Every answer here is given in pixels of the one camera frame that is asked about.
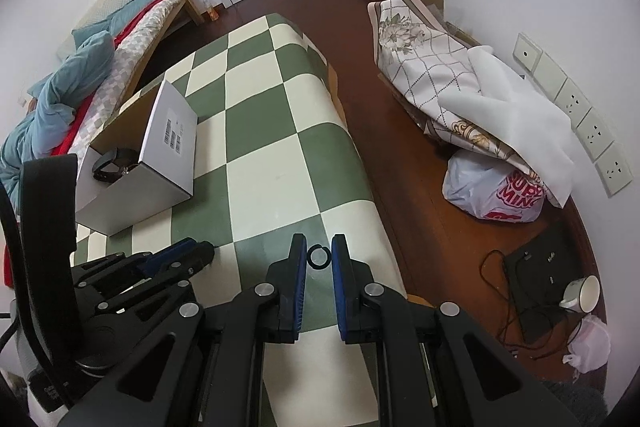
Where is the white round-hole wall plate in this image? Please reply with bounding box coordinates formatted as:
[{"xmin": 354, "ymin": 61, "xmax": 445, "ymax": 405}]
[{"xmin": 513, "ymin": 33, "xmax": 543, "ymax": 70}]

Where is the blank white wall plate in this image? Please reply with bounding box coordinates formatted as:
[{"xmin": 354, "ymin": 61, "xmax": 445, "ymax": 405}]
[{"xmin": 535, "ymin": 53, "xmax": 568, "ymax": 100}]

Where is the green white checkered tablecloth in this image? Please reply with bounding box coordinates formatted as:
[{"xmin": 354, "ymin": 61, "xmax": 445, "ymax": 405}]
[{"xmin": 72, "ymin": 12, "xmax": 410, "ymax": 427}]

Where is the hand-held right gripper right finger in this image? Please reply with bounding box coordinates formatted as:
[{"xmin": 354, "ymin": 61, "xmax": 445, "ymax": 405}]
[{"xmin": 331, "ymin": 233, "xmax": 583, "ymax": 427}]

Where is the white wall socket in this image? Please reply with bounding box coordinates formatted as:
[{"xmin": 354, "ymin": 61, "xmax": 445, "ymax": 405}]
[
  {"xmin": 554, "ymin": 78, "xmax": 593, "ymax": 128},
  {"xmin": 595, "ymin": 142, "xmax": 632, "ymax": 198},
  {"xmin": 575, "ymin": 107, "xmax": 616, "ymax": 162}
]

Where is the black ring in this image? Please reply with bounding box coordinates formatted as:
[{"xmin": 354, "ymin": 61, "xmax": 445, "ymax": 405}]
[{"xmin": 307, "ymin": 245, "xmax": 331, "ymax": 269}]

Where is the black wristband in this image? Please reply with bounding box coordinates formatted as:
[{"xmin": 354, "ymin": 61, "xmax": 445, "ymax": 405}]
[{"xmin": 92, "ymin": 148, "xmax": 143, "ymax": 182}]

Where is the white red plastic bag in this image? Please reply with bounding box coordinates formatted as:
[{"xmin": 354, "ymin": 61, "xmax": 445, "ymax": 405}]
[{"xmin": 442, "ymin": 152, "xmax": 546, "ymax": 224}]

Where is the grey white checkered bedsheet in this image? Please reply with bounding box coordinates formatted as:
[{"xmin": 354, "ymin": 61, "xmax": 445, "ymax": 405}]
[{"xmin": 67, "ymin": 0, "xmax": 181, "ymax": 158}]

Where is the wooden bed frame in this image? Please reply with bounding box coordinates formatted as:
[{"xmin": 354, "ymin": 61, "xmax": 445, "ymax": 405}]
[{"xmin": 132, "ymin": 0, "xmax": 207, "ymax": 100}]

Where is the blue quilt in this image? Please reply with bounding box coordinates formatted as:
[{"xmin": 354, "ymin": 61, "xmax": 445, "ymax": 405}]
[{"xmin": 0, "ymin": 0, "xmax": 181, "ymax": 208}]

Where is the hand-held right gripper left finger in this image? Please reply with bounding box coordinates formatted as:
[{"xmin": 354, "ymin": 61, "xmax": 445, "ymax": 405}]
[{"xmin": 57, "ymin": 233, "xmax": 308, "ymax": 427}]

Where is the dark shaggy rug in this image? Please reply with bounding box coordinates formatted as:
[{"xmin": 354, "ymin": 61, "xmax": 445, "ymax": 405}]
[{"xmin": 545, "ymin": 379, "xmax": 608, "ymax": 427}]

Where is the floral grid patterned cloth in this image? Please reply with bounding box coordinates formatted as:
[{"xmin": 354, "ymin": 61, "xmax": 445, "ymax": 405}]
[{"xmin": 367, "ymin": 0, "xmax": 543, "ymax": 192}]

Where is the white cup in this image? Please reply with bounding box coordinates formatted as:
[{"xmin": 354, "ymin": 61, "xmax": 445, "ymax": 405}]
[{"xmin": 559, "ymin": 275, "xmax": 601, "ymax": 314}]

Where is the crumpled white bag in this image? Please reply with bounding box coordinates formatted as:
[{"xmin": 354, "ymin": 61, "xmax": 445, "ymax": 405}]
[{"xmin": 562, "ymin": 314, "xmax": 612, "ymax": 373}]

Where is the black laptop with cables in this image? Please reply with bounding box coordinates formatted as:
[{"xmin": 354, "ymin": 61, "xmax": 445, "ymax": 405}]
[{"xmin": 480, "ymin": 249, "xmax": 581, "ymax": 360}]

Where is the black flat electronic device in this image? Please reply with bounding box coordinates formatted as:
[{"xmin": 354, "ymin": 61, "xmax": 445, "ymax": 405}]
[{"xmin": 502, "ymin": 222, "xmax": 588, "ymax": 344}]

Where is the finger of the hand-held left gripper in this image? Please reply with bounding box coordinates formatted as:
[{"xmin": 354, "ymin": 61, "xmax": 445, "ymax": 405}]
[
  {"xmin": 79, "ymin": 242, "xmax": 218, "ymax": 309},
  {"xmin": 72, "ymin": 237, "xmax": 199, "ymax": 284}
]

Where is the white cardboard box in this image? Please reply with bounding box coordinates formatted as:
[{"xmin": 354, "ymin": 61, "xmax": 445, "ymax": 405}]
[{"xmin": 75, "ymin": 79, "xmax": 198, "ymax": 236}]

